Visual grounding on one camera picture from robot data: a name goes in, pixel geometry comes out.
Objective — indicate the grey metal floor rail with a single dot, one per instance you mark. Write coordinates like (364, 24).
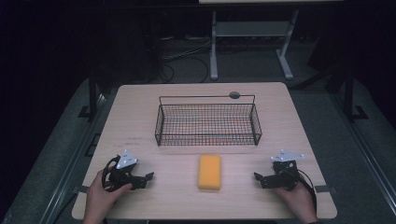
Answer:
(364, 146)
(73, 155)

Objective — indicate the person's left hand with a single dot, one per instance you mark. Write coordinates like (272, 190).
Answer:
(101, 197)

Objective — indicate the dark round table grommet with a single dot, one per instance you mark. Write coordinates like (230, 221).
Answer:
(234, 95)

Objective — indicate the person's right hand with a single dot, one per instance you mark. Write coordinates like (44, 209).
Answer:
(297, 199)

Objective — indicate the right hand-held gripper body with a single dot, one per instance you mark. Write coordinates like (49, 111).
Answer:
(285, 174)

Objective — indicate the yellow sponge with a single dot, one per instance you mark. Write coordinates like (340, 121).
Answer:
(209, 172)

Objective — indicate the black metal stand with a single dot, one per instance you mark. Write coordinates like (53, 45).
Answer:
(349, 96)
(92, 96)

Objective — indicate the grey table edge bracket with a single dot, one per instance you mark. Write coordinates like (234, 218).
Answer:
(81, 189)
(322, 188)

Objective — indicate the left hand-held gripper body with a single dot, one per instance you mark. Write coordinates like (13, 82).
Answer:
(124, 169)

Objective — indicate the white-framed desk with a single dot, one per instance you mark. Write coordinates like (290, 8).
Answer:
(250, 29)

